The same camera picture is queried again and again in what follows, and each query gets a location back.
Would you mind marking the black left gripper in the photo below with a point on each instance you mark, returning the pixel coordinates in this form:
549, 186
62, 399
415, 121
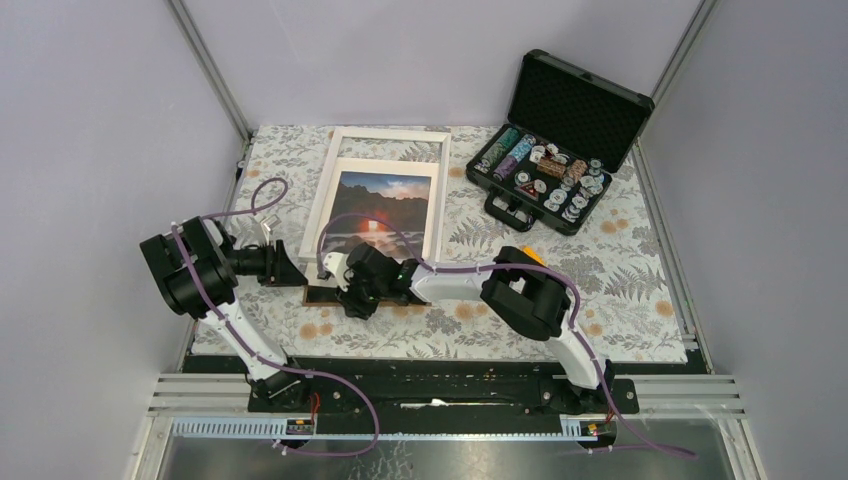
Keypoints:
278, 269

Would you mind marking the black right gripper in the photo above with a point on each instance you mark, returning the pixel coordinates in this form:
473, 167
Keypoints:
354, 307

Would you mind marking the brown frame backing board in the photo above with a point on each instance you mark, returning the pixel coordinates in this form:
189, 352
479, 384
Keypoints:
320, 295

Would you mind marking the white picture frame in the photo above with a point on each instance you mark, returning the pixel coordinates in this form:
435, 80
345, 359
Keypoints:
378, 192

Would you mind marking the yellow handled screwdriver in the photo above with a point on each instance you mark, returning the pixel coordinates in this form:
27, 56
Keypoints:
531, 253

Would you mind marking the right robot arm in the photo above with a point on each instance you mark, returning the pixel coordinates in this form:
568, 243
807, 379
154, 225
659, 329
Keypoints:
534, 301

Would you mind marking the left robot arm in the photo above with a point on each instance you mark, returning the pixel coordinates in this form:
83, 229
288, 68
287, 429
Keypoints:
196, 267

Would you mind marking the sunset landscape photo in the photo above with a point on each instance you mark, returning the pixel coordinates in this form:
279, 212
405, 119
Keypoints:
385, 210

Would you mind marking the white photo mat border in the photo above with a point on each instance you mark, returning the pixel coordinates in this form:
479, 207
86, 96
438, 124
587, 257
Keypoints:
378, 212

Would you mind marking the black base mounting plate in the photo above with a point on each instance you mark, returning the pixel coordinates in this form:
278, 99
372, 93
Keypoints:
437, 397

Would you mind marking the black poker chip case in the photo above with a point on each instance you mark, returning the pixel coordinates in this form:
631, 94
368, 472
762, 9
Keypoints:
567, 132

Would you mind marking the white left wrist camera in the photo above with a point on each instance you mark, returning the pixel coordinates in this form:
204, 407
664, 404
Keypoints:
268, 224

